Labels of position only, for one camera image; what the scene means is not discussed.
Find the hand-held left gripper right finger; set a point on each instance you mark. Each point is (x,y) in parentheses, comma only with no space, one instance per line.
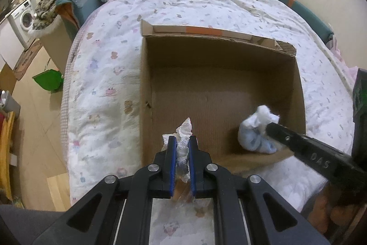
(192,164)

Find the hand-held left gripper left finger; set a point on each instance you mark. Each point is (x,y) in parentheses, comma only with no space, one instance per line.
(172,164)

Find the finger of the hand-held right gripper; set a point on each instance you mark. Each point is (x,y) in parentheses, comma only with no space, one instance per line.
(301,147)

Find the white lace sock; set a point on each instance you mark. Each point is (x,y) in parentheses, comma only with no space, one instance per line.
(183,147)

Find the white and blue sock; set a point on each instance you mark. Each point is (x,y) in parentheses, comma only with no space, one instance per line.
(255,136)

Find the cardboard box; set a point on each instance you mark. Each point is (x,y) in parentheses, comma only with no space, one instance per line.
(220,95)

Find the green dustpan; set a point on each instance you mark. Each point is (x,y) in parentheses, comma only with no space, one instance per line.
(48,80)

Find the printed white quilt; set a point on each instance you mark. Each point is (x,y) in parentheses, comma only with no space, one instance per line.
(200,9)

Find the yellow wooden chair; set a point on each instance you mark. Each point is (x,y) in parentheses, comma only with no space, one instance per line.
(7,153)

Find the grey bin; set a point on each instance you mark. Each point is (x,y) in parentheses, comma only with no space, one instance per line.
(10,103)

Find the brown door mat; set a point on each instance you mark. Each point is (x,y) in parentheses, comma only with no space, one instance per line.
(27,58)

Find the teal pillow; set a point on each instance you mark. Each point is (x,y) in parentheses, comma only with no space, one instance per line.
(77,6)

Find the white washing machine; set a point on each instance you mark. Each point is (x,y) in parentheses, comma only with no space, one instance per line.
(23,18)

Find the teal bolster by wall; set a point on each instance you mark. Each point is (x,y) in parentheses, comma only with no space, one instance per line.
(298,8)

